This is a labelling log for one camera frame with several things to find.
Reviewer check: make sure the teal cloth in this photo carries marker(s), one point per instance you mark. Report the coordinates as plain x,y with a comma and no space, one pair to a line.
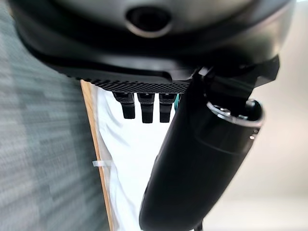
177,101

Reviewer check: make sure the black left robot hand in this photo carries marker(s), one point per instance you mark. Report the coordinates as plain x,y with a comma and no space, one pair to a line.
149,60

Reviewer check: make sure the wooden bed frame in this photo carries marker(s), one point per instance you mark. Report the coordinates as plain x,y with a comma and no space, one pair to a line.
96,144

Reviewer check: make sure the white bed sheet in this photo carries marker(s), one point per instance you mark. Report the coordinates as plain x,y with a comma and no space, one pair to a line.
125,154

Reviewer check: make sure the clear tape strip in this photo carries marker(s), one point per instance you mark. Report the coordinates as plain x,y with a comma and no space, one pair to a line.
102,163

